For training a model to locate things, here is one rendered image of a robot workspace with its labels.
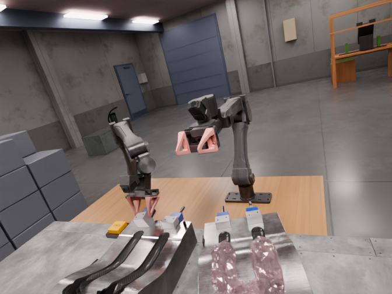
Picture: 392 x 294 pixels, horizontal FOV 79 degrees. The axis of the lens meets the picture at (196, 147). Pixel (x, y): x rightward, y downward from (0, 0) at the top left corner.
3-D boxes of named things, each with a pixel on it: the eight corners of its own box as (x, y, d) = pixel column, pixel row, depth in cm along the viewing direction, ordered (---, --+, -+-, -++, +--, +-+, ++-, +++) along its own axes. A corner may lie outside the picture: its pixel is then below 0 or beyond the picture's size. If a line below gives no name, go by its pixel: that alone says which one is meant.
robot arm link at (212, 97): (215, 97, 68) (227, 88, 78) (189, 101, 72) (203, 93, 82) (224, 134, 72) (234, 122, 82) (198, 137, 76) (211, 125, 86)
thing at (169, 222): (180, 212, 97) (177, 200, 95) (191, 212, 94) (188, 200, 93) (164, 234, 85) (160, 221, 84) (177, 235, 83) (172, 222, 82)
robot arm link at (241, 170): (248, 184, 96) (245, 105, 100) (232, 184, 99) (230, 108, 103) (252, 184, 101) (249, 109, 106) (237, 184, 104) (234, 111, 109)
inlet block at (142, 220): (154, 205, 100) (147, 195, 98) (164, 203, 98) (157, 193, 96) (140, 230, 90) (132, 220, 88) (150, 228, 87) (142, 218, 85)
